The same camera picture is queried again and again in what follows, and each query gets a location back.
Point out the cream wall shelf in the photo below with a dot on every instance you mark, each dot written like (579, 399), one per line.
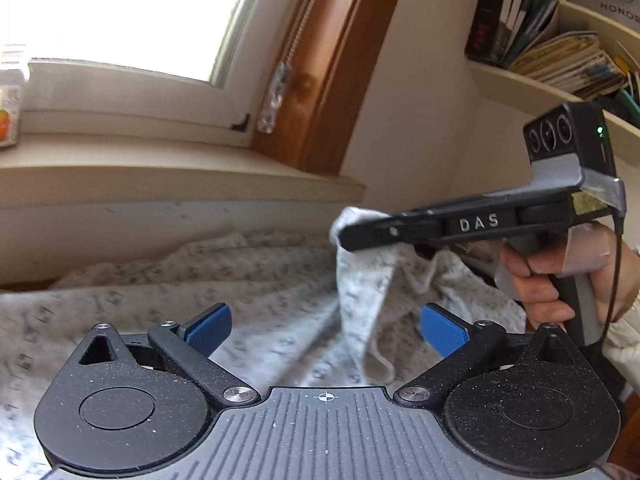
(550, 92)

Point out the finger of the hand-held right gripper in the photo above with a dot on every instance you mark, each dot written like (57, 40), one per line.
(370, 232)

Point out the black window corner bracket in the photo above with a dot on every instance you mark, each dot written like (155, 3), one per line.
(244, 125)

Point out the white bottle orange label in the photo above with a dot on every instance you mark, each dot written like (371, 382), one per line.
(11, 105)

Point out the row of books and magazines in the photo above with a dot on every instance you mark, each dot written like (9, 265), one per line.
(550, 55)

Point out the white checker-print garment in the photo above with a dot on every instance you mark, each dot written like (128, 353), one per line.
(275, 285)

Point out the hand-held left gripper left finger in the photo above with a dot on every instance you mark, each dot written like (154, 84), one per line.
(210, 327)

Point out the cream stone window sill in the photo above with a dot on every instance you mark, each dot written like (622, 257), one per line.
(150, 175)

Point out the white framed window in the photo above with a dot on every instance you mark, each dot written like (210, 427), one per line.
(125, 20)

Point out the person's right hand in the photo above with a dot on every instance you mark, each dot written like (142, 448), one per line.
(540, 305)

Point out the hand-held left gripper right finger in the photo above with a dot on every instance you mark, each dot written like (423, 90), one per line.
(445, 330)

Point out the wooden window frame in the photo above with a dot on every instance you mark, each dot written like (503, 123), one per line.
(340, 60)

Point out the person's right forearm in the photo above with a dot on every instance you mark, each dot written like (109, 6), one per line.
(625, 350)

